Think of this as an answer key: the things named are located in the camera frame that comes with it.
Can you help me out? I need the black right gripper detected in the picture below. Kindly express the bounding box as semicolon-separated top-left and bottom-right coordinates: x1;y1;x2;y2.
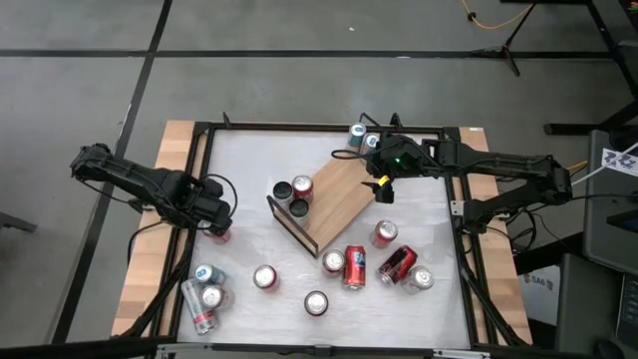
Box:
360;132;430;204

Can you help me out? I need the red soda can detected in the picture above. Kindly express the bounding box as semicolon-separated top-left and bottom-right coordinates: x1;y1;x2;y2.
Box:
201;226;234;246

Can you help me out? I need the red Fanta strawberry can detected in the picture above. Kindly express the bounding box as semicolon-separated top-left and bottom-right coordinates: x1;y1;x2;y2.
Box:
291;174;315;204
371;218;400;249
342;243;368;291
252;263;280;293

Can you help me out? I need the silver Celsius can black top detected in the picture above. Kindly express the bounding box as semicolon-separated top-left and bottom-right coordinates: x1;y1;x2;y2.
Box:
271;179;295;206
287;197;311;225

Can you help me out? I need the plain silver beverage can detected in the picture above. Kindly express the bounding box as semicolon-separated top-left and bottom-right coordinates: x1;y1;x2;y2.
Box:
198;283;235;313

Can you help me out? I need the silver and teal energy can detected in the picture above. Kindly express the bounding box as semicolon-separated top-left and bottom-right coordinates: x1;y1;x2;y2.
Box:
347;122;368;150
359;132;383;164

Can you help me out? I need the white table cover sheet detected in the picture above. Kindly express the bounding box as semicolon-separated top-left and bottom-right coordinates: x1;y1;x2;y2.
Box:
176;130;473;350

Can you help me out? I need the silver can with teal top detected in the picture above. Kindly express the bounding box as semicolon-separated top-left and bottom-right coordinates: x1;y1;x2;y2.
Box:
192;262;228;286

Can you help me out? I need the red Star Wars cola can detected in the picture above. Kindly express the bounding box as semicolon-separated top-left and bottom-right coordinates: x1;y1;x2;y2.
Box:
376;243;420;288
303;290;330;318

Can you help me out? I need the red Coca-Cola can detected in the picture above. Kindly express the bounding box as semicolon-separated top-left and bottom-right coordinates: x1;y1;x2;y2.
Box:
321;248;347;278

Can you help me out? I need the silver can with red print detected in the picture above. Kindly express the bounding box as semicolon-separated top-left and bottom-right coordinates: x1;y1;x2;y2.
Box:
401;265;436;295

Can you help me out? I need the silver can with pink band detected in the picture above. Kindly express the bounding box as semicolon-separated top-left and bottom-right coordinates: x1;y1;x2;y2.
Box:
179;277;220;336

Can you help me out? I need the black tripod stand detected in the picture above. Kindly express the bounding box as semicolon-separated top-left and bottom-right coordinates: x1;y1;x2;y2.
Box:
471;0;539;79

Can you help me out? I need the white labelled box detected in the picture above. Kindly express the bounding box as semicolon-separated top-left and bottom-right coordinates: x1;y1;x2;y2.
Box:
517;263;563;326

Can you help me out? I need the black furniture foot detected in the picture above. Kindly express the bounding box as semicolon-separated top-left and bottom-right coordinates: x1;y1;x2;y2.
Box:
0;211;39;234

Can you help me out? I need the black crossbar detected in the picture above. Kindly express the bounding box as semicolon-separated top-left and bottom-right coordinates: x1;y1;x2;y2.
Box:
0;336;165;359

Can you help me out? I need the black desk base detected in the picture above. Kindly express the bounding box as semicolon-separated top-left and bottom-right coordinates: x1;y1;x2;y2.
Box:
542;0;638;137

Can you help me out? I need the grey equipment cabinet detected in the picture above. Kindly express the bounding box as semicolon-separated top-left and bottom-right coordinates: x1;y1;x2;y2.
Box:
554;251;638;359
581;128;638;278

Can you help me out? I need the white printed paper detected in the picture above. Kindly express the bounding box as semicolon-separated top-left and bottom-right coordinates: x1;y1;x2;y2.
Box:
600;147;638;180

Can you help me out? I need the black tablet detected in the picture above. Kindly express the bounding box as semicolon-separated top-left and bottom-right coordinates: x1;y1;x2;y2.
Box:
605;207;638;235

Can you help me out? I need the dark keyboard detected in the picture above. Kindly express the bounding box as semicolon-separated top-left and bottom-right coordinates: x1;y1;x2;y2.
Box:
615;271;638;345

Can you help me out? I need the black looped cable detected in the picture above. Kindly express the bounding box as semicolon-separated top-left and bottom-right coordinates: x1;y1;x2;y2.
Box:
330;148;373;162
196;173;240;223

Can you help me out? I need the black cable bundle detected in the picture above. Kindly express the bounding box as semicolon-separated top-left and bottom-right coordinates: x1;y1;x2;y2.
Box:
490;206;564;253

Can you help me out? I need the white cable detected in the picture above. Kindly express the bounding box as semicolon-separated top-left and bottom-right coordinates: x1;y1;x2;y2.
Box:
570;142;638;186

